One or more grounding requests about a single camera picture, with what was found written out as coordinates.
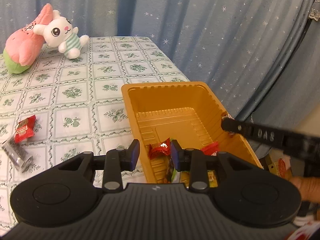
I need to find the small red gold candy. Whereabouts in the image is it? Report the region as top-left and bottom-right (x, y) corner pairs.
(148, 138), (171, 160)

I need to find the pink star plush toy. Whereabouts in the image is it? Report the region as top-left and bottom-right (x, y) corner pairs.
(3, 3), (53, 74)

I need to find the green red candy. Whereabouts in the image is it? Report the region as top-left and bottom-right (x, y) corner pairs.
(164, 159), (180, 184)

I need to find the person's right hand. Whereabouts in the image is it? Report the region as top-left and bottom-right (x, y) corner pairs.
(286, 171), (320, 220)

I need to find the clear black snack packet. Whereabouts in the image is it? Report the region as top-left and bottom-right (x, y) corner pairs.
(1, 135), (34, 173)

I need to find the white bunny plush toy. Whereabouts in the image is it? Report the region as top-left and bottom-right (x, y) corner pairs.
(33, 10), (89, 60)

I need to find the orange plastic tray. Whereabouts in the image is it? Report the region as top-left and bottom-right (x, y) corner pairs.
(121, 82), (261, 184)

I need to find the red jujube snack packet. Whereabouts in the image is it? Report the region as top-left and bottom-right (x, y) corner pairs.
(14, 115), (36, 144)

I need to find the blue star curtain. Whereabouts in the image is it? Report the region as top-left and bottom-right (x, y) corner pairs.
(1, 0), (319, 129)

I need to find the yellow candy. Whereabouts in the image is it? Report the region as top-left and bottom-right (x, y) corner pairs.
(180, 170), (218, 188)

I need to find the red puffy snack packet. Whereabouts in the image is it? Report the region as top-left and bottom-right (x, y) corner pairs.
(201, 141), (220, 156)

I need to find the green floral tablecloth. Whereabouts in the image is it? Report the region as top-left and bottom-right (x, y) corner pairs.
(1, 36), (186, 234)

